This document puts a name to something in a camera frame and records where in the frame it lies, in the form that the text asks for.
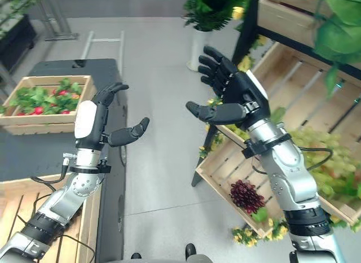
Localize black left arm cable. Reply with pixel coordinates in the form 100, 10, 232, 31
15, 157, 98, 263

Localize thin green branch plant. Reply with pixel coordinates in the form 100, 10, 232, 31
0, 0, 46, 40

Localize black table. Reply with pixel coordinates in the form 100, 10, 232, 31
0, 58, 128, 263

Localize white tall vase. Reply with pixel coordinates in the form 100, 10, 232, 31
186, 28, 215, 72

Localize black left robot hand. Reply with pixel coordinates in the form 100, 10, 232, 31
73, 82, 151, 150

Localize green grape leaf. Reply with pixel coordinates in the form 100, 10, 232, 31
250, 207, 269, 223

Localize wooden crate with grapes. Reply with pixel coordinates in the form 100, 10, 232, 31
195, 124, 361, 239

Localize black planter box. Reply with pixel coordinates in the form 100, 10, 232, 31
0, 14, 38, 75

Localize green leafy radish tops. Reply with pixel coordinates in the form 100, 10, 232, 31
0, 78, 84, 116

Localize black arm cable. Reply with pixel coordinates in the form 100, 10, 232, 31
15, 157, 98, 263
216, 125, 334, 175

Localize hanging green leaf vine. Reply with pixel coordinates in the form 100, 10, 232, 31
312, 0, 361, 98

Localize plain wooden shelf crate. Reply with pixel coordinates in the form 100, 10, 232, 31
257, 0, 335, 47

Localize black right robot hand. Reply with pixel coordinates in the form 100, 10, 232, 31
185, 46, 271, 131

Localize green fern plant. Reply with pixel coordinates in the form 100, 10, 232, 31
182, 0, 250, 33

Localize empty light wooden crate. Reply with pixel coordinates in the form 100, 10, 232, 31
0, 172, 103, 263

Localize wooden crate with radishes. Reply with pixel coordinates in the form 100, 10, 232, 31
0, 74, 98, 136

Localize yellow flower garland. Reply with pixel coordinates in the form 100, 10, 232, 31
232, 5, 268, 73
231, 217, 289, 248
198, 97, 225, 160

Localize grey metal stand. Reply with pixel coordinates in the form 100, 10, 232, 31
34, 0, 81, 42

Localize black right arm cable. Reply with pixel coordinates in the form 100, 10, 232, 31
216, 125, 334, 175

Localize slatted empty wooden crate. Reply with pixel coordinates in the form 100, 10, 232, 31
250, 41, 361, 135

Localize grey robot body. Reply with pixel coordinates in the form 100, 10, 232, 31
130, 242, 218, 263

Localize green grape bunch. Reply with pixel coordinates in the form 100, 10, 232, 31
289, 126, 361, 200

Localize dark red grape bunch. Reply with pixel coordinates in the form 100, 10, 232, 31
229, 179, 266, 216

